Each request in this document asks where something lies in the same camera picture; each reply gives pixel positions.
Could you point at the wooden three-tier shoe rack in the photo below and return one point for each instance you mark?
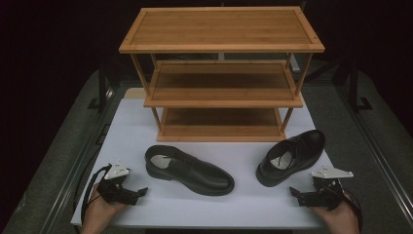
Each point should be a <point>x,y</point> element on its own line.
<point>220,29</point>

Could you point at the black leather shoe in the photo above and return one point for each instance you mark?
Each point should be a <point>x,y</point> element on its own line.
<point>198,174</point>
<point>302,151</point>

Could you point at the white table cover sheet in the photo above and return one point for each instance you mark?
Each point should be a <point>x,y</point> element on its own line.
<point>195,208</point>

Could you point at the black metal stand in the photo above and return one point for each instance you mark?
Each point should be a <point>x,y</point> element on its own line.
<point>102,87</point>
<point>355,87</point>

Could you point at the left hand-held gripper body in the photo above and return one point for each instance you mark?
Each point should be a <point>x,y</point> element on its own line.
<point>113,191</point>

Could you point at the person's right hand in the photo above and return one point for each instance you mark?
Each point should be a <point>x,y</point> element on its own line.
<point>337,219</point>

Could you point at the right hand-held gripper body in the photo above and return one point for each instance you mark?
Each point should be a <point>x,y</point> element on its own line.
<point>328,191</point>

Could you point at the person's left hand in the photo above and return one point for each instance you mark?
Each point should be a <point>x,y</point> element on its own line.
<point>99,214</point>

